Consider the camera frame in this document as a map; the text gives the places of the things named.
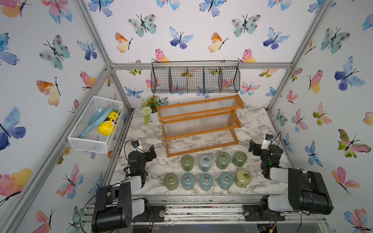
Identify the green canister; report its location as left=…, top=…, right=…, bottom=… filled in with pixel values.
left=232, top=151, right=247, bottom=167
left=181, top=155, right=194, bottom=171
left=164, top=173, right=179, bottom=191
left=216, top=151, right=231, bottom=170

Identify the yellow-green canister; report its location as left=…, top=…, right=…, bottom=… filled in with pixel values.
left=234, top=169, right=252, bottom=188

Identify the blue canister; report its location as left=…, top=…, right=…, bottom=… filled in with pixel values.
left=199, top=154, right=213, bottom=172
left=199, top=173, right=214, bottom=191
left=181, top=173, right=195, bottom=190
left=218, top=172, right=234, bottom=190

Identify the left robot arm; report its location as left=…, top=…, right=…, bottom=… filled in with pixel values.
left=91, top=145, right=157, bottom=233

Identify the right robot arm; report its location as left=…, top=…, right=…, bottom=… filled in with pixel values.
left=248, top=140, right=333, bottom=219

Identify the wooden three-tier shelf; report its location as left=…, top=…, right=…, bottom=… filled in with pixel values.
left=158, top=94, right=244, bottom=158

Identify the yellow bottle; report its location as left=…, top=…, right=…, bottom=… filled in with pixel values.
left=98, top=111, right=119, bottom=136

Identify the artificial flower plant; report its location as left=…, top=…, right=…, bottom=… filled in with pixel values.
left=141, top=95, right=162, bottom=125

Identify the light blue dustpan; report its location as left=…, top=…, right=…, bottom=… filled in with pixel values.
left=79, top=106, right=113, bottom=138

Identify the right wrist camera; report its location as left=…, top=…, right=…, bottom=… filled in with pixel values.
left=261, top=134, right=274, bottom=150

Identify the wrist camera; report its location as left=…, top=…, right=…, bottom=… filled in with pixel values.
left=131, top=140, right=143, bottom=151
left=261, top=134, right=274, bottom=150

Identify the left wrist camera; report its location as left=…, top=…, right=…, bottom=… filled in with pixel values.
left=131, top=140, right=143, bottom=151

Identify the white mesh wall basket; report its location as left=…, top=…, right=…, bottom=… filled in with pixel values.
left=68, top=96, right=123, bottom=153

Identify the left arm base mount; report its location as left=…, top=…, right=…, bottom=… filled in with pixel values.
left=132, top=205, right=166, bottom=223

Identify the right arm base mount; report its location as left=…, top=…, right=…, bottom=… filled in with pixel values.
left=242, top=205, right=285, bottom=221

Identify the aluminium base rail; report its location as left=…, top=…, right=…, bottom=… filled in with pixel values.
left=81, top=194, right=330, bottom=225

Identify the black wire wall basket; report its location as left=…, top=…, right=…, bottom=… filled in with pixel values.
left=150, top=60, right=241, bottom=96

